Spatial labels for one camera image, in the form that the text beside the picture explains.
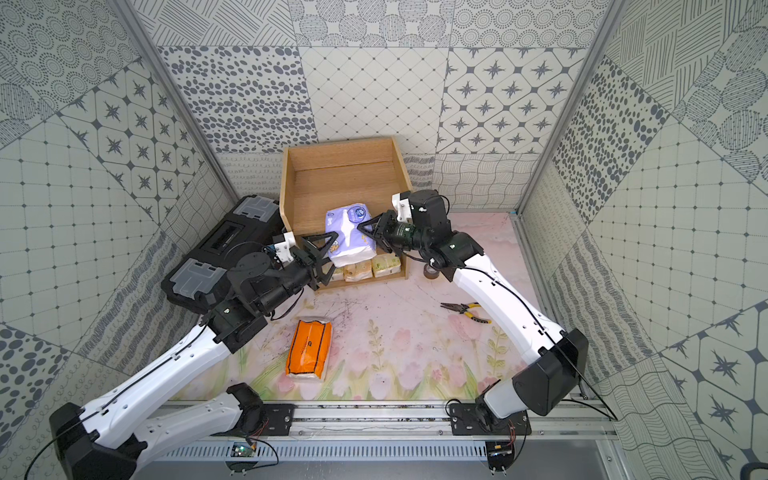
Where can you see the orange tissue pack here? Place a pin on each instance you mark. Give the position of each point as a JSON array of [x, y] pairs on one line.
[[310, 349]]

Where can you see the black plastic toolbox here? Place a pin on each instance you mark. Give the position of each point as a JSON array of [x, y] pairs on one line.
[[199, 281]]

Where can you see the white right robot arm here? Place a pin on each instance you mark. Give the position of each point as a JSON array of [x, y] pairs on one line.
[[554, 359]]

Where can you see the green circuit board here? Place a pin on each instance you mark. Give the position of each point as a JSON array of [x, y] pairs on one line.
[[242, 452]]

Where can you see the white slotted cable duct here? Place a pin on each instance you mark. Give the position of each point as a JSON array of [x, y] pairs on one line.
[[345, 450]]

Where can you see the grey tape roll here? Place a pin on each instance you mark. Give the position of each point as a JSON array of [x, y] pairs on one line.
[[430, 273]]

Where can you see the yellow-handled pliers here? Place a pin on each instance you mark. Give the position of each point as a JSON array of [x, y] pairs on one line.
[[466, 309]]

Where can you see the purple tissue pack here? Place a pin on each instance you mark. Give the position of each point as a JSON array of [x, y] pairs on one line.
[[351, 246]]

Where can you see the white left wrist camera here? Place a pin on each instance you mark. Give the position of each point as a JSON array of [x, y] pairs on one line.
[[282, 246]]

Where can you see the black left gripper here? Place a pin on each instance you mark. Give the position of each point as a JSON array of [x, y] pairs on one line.
[[306, 262]]

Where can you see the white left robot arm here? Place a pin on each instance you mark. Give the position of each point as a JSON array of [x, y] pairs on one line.
[[114, 435]]

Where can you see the green tissue pack bottom right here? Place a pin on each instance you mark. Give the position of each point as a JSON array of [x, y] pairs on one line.
[[384, 265]]

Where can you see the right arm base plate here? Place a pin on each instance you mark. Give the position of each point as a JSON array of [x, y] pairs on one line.
[[471, 419]]

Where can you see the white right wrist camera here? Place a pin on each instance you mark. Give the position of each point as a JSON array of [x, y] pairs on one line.
[[402, 207]]

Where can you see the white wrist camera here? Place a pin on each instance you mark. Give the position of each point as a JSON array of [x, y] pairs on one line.
[[282, 246], [402, 207]]

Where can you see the yellow tissue pack bottom middle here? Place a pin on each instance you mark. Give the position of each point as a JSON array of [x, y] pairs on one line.
[[357, 272]]

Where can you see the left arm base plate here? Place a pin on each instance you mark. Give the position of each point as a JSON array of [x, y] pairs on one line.
[[271, 419]]

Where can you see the aluminium mounting rail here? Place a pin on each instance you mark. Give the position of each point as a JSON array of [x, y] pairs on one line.
[[426, 420]]

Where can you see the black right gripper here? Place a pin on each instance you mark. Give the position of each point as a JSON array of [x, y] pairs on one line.
[[377, 233]]

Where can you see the wooden three-tier shelf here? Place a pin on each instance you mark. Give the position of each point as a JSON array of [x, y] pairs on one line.
[[321, 177]]

